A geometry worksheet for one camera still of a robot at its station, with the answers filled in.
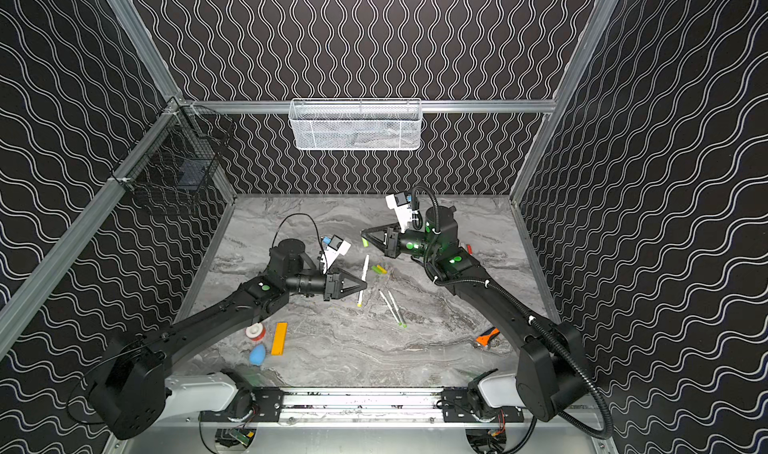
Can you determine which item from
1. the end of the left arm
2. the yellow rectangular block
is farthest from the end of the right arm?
the yellow rectangular block

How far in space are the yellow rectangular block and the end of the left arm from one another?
0.30m

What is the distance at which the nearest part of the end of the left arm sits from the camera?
2.18 ft

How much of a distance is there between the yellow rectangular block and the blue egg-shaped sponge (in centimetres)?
2

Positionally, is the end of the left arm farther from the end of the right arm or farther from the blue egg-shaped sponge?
the blue egg-shaped sponge

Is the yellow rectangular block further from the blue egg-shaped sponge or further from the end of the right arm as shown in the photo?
the end of the right arm

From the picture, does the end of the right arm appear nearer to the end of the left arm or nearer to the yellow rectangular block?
the end of the left arm

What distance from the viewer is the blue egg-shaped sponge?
2.65ft

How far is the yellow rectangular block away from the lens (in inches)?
32.9

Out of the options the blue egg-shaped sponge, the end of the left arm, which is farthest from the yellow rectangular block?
the end of the left arm

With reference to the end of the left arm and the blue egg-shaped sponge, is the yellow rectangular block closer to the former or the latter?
the blue egg-shaped sponge

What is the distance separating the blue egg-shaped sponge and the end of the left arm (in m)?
0.32
